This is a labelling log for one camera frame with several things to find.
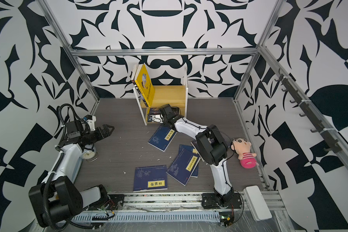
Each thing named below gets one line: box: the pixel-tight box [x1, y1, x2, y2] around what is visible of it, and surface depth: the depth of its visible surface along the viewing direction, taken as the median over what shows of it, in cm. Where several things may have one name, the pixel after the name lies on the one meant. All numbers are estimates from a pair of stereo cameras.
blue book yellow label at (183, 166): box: [165, 148, 202, 187], surface depth 85 cm
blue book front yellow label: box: [132, 164, 169, 193], surface depth 83 cm
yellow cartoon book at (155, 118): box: [145, 114, 164, 124], surface depth 87 cm
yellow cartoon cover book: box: [134, 63, 156, 108], surface depth 81 cm
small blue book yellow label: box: [147, 125, 178, 152], surface depth 98 cm
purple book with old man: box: [148, 107, 163, 116], surface depth 103 cm
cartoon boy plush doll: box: [231, 137, 260, 170], surface depth 85 cm
